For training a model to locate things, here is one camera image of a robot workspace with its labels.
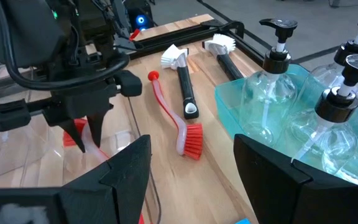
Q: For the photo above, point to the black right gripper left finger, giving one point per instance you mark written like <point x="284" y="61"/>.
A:
<point x="89" y="199"/>

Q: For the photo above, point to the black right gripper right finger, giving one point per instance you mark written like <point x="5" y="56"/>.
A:
<point x="291" y="199"/>

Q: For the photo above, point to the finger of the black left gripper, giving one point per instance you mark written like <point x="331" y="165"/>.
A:
<point x="71" y="129"/>
<point x="96" y="127"/>

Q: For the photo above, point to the red bristle dish brush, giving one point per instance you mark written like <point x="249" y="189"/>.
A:
<point x="93" y="154"/>
<point x="191" y="140"/>

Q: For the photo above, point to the clear plastic bin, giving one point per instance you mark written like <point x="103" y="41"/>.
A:
<point x="26" y="155"/>

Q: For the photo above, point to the clear pump soap bottle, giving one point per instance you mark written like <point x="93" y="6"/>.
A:
<point x="336" y="107"/>
<point x="277" y="62"/>
<point x="353" y="49"/>

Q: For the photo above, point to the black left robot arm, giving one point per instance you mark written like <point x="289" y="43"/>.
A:
<point x="20" y="34"/>

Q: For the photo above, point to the blue sponge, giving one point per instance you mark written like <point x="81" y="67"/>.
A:
<point x="243" y="221"/>

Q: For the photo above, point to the red tag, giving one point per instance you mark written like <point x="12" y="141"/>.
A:
<point x="134" y="34"/>

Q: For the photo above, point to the black controller box blue light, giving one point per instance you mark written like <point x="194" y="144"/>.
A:
<point x="140" y="20"/>

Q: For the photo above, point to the teal plastic tray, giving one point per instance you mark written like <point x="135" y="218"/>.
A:
<point x="228" y="102"/>

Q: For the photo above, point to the black metal rig frame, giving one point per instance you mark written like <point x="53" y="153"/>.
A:
<point x="182" y="37"/>

